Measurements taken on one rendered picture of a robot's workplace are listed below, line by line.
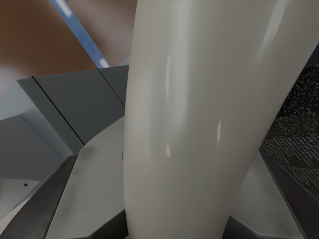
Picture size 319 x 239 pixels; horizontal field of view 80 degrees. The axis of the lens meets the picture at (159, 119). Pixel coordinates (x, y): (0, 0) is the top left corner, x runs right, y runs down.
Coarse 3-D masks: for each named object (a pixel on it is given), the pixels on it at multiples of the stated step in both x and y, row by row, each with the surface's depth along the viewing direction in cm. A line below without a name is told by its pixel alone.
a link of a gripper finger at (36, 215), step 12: (72, 156) 9; (60, 168) 8; (72, 168) 8; (48, 180) 7; (60, 180) 7; (36, 192) 7; (48, 192) 7; (60, 192) 7; (24, 204) 7; (36, 204) 7; (48, 204) 7; (24, 216) 6; (36, 216) 6; (48, 216) 6; (12, 228) 6; (24, 228) 6; (36, 228) 6; (48, 228) 6
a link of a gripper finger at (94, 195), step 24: (120, 120) 11; (96, 144) 9; (120, 144) 9; (96, 168) 8; (120, 168) 8; (72, 192) 7; (96, 192) 7; (120, 192) 7; (72, 216) 6; (96, 216) 6; (120, 216) 6
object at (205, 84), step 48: (144, 0) 3; (192, 0) 2; (240, 0) 2; (288, 0) 2; (144, 48) 3; (192, 48) 2; (240, 48) 2; (288, 48) 2; (144, 96) 3; (192, 96) 3; (240, 96) 3; (144, 144) 3; (192, 144) 3; (240, 144) 3; (144, 192) 4; (192, 192) 3
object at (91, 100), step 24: (72, 72) 79; (96, 72) 93; (120, 72) 112; (24, 96) 58; (48, 96) 63; (72, 96) 72; (96, 96) 84; (120, 96) 99; (48, 120) 59; (72, 120) 66; (96, 120) 76; (48, 144) 61; (72, 144) 62
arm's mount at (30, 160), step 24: (0, 120) 55; (24, 120) 60; (0, 144) 52; (24, 144) 56; (0, 168) 48; (24, 168) 52; (48, 168) 57; (0, 192) 52; (24, 192) 55; (0, 216) 64
